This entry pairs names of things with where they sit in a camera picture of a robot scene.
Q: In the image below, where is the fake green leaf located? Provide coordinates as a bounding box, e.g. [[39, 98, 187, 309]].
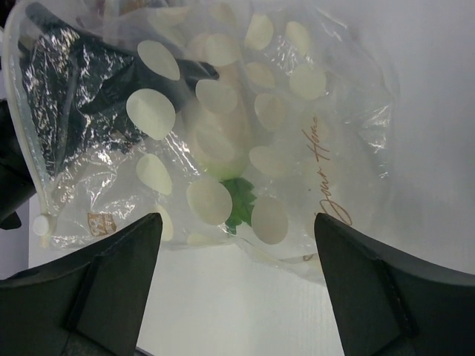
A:
[[220, 177, 257, 235]]

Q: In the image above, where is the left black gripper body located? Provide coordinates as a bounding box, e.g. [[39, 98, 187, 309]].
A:
[[0, 99, 36, 230]]

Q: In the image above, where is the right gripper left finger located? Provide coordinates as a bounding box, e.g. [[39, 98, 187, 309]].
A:
[[1, 213, 163, 355]]

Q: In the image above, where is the clear zip top bag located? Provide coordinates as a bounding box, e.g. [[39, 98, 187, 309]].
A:
[[2, 1, 393, 281]]

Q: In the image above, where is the fake white radish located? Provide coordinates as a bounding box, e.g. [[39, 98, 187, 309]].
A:
[[182, 65, 252, 180]]

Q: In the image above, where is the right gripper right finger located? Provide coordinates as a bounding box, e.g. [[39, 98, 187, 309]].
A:
[[314, 214, 474, 355]]

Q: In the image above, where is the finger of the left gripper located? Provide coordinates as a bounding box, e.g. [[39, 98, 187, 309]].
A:
[[21, 3, 218, 156]]

